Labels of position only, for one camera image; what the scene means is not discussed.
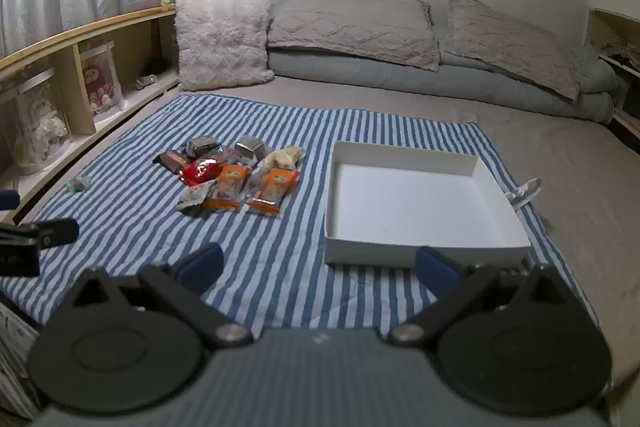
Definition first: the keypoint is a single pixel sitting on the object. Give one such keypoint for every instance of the dark foil snack packet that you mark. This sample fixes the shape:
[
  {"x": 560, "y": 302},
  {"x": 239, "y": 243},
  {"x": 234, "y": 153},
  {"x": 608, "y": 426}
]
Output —
[
  {"x": 202, "y": 146},
  {"x": 250, "y": 149}
]

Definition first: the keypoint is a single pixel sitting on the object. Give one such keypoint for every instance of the brown chocolate snack packet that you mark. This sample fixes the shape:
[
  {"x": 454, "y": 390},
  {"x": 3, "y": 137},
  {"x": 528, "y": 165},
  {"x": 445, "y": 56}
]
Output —
[{"x": 172, "y": 159}]

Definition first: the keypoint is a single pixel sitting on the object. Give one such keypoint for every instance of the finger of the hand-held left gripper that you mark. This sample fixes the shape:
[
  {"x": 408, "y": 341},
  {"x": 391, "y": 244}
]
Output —
[
  {"x": 55, "y": 231},
  {"x": 7, "y": 200}
]

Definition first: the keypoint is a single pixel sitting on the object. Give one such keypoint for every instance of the pink box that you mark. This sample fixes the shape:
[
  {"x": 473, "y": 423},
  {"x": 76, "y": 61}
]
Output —
[{"x": 147, "y": 1}]

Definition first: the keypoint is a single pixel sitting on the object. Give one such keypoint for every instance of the white doll in clear box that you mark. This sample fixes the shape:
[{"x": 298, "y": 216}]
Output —
[{"x": 37, "y": 117}]

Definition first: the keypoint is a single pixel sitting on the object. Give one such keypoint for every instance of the small white snack packet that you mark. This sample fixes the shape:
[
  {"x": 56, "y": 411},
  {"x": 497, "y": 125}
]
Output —
[{"x": 192, "y": 197}]

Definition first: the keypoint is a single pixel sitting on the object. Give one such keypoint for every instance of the wooden bedside shelf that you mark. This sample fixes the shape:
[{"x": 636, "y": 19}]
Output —
[{"x": 80, "y": 102}]

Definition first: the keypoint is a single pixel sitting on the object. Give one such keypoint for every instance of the built-in wall shelf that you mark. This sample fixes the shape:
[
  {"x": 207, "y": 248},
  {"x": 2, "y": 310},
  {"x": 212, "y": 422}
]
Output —
[{"x": 612, "y": 52}]

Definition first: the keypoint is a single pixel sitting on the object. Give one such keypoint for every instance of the small clear snack packet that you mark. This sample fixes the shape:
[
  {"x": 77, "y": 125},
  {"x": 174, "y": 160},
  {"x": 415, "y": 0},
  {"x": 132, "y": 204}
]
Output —
[{"x": 78, "y": 183}]

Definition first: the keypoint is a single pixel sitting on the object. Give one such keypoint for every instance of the blue striped blanket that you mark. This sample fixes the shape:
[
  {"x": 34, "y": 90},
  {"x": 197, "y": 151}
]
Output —
[{"x": 280, "y": 227}]

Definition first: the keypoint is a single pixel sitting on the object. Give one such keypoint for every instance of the white cardboard box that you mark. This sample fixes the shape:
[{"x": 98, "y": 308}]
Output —
[{"x": 415, "y": 202}]

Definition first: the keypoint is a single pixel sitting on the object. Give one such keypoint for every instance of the fluffy white pillow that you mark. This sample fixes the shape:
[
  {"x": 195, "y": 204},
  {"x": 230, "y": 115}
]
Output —
[{"x": 222, "y": 42}]

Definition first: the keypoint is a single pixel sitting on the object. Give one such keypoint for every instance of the beige snack packet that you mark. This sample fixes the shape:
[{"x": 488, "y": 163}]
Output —
[{"x": 282, "y": 157}]

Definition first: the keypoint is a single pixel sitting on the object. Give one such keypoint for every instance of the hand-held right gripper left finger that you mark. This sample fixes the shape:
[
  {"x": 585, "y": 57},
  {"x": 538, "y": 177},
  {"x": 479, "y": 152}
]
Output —
[{"x": 202, "y": 267}]

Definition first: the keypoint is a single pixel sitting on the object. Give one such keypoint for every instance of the orange snack packet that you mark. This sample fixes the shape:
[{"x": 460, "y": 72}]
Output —
[
  {"x": 270, "y": 189},
  {"x": 227, "y": 184}
]

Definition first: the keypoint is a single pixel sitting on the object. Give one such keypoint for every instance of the small shelf ornament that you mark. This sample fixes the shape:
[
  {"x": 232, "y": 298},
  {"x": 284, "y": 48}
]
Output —
[{"x": 147, "y": 80}]

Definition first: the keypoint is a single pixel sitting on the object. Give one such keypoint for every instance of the pink doll in clear box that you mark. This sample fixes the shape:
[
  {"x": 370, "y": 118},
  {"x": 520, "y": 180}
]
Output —
[{"x": 102, "y": 82}]

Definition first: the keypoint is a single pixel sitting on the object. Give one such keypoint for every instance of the red snack packet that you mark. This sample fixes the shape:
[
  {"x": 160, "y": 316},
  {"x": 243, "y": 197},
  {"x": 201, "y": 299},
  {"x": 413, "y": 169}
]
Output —
[{"x": 200, "y": 171}]

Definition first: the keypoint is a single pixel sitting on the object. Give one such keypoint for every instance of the crumpled clear plastic wrapper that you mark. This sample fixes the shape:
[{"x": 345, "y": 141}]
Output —
[{"x": 525, "y": 191}]

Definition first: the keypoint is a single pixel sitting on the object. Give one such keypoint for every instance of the beige quilted pillow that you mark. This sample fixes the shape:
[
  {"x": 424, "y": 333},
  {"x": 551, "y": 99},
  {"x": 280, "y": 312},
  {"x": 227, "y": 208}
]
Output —
[
  {"x": 350, "y": 27},
  {"x": 510, "y": 42}
]

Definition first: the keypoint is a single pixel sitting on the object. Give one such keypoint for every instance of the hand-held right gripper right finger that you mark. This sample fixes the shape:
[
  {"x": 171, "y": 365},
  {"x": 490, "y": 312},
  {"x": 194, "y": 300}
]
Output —
[{"x": 435, "y": 267}]

